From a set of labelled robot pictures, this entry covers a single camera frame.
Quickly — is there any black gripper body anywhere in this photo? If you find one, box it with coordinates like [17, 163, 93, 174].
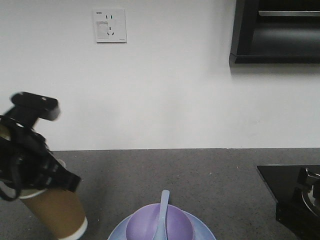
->
[0, 117, 81, 192]

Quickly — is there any brown paper cup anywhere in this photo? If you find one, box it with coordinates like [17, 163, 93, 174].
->
[19, 188, 88, 240]

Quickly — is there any purple plastic bowl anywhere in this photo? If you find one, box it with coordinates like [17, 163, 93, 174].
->
[125, 202, 196, 240]

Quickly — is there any light blue plastic spoon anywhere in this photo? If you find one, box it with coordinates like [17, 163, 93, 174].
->
[152, 189, 170, 240]

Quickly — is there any light blue plate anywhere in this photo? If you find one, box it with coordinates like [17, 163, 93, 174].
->
[107, 210, 216, 240]

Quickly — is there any black gas stove top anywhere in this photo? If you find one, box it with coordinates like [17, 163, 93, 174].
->
[257, 164, 320, 240]

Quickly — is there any black range hood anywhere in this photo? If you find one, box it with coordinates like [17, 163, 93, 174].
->
[229, 0, 320, 64]

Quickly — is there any black stove burner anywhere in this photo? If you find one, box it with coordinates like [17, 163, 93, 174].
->
[297, 167, 320, 218]

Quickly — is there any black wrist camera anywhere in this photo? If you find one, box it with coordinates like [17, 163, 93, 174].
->
[5, 92, 60, 128]

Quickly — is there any white wall power socket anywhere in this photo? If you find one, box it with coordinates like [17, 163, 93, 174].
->
[92, 8, 127, 43]

